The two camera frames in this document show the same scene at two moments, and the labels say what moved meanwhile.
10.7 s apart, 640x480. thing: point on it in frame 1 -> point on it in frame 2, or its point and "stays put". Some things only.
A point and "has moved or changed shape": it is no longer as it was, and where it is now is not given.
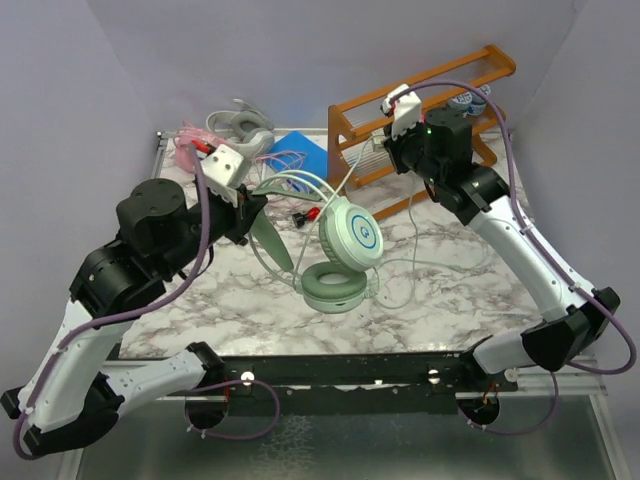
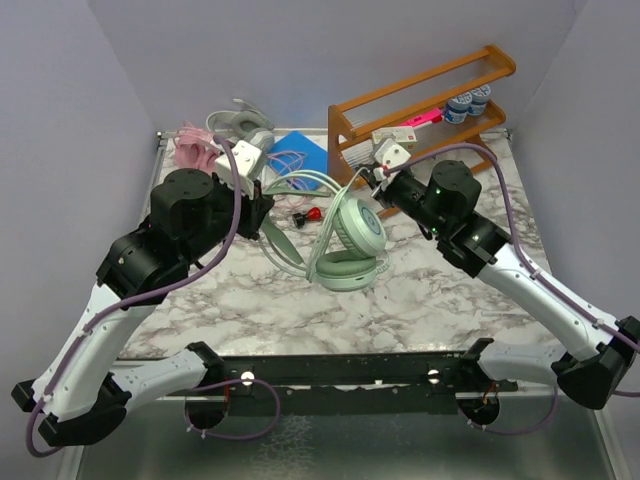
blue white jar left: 460,101 stays put
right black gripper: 394,145 -> 384,193
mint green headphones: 328,244 has moved or changed shape
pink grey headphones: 241,128 stays put
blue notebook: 295,152 stays put
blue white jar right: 477,103 stays put
